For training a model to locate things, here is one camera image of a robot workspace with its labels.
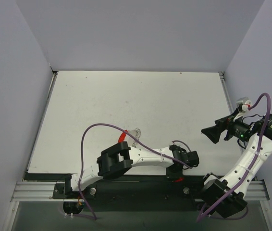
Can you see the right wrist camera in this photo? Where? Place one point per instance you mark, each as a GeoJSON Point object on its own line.
{"type": "Point", "coordinates": [242, 106]}

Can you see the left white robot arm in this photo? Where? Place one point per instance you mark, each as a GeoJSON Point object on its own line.
{"type": "Point", "coordinates": [116, 160]}

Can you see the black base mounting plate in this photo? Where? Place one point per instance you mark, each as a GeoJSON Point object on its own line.
{"type": "Point", "coordinates": [128, 193]}

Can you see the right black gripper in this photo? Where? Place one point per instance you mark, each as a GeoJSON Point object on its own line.
{"type": "Point", "coordinates": [227, 128]}

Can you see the aluminium frame rail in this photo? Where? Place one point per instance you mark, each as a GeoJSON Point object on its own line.
{"type": "Point", "coordinates": [27, 191]}

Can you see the metal chain keyring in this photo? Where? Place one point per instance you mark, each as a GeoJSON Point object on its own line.
{"type": "Point", "coordinates": [135, 133]}

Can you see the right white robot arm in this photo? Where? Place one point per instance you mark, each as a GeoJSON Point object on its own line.
{"type": "Point", "coordinates": [225, 195]}

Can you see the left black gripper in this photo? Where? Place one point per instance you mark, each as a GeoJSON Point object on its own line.
{"type": "Point", "coordinates": [182, 156]}

